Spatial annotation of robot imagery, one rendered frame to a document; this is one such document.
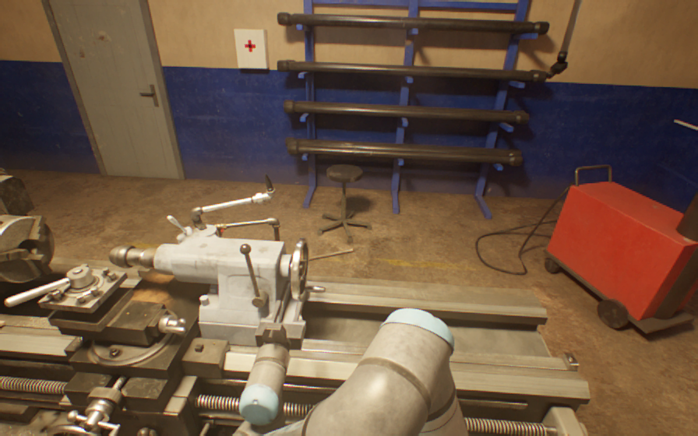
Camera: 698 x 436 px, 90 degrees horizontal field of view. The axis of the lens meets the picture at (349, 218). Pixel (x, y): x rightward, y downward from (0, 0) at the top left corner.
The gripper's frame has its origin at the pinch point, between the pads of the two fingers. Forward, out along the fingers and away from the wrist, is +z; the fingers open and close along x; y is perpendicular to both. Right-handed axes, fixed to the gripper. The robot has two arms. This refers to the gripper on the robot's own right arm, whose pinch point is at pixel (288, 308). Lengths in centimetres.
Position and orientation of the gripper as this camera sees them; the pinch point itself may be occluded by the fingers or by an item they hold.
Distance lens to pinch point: 115.6
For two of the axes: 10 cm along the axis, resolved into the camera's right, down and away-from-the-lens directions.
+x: 10.0, 0.6, -0.5
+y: -0.3, 8.6, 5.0
